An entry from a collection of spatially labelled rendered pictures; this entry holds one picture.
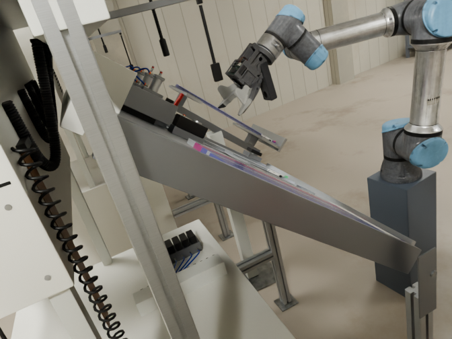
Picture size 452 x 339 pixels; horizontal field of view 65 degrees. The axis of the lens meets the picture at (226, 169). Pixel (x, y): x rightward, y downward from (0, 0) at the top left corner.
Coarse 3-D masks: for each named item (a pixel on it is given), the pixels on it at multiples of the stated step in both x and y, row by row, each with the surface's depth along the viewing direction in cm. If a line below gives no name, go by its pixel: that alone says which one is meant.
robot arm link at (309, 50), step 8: (304, 32) 102; (304, 40) 102; (312, 40) 103; (288, 48) 105; (296, 48) 103; (304, 48) 103; (312, 48) 103; (320, 48) 104; (296, 56) 107; (304, 56) 104; (312, 56) 104; (320, 56) 104; (304, 64) 108; (312, 64) 106; (320, 64) 105
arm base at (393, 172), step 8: (384, 160) 140; (392, 160) 135; (400, 160) 133; (384, 168) 140; (392, 168) 136; (400, 168) 134; (408, 168) 134; (416, 168) 134; (384, 176) 140; (392, 176) 137; (400, 176) 136; (408, 176) 134; (416, 176) 134
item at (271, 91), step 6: (264, 66) 102; (264, 72) 103; (264, 78) 103; (270, 78) 104; (264, 84) 105; (270, 84) 104; (264, 90) 106; (270, 90) 105; (264, 96) 107; (270, 96) 105; (276, 96) 106
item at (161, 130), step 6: (120, 114) 64; (126, 114) 71; (132, 120) 64; (138, 120) 70; (144, 120) 78; (144, 126) 63; (150, 126) 70; (156, 126) 77; (168, 126) 97; (156, 132) 64; (162, 132) 71; (168, 132) 79; (174, 138) 70; (180, 138) 78; (186, 144) 70
